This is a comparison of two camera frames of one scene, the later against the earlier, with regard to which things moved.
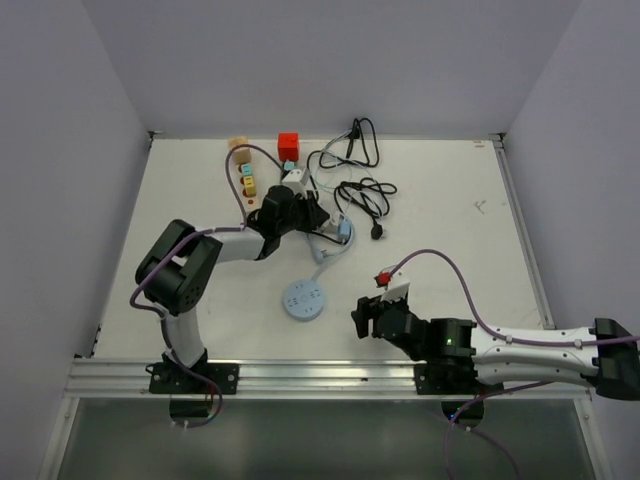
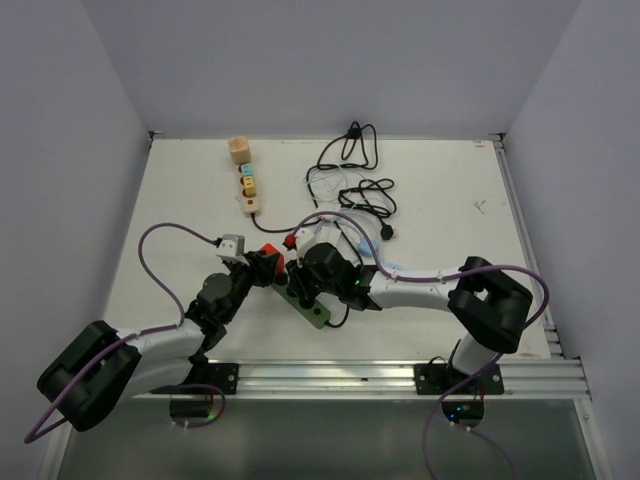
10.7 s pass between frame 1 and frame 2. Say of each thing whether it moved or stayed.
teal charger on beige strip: stayed
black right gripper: moved
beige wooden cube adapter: stayed
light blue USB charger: moved
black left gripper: moved
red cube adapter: moved
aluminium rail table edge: stayed
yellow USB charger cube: stayed
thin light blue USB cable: moved
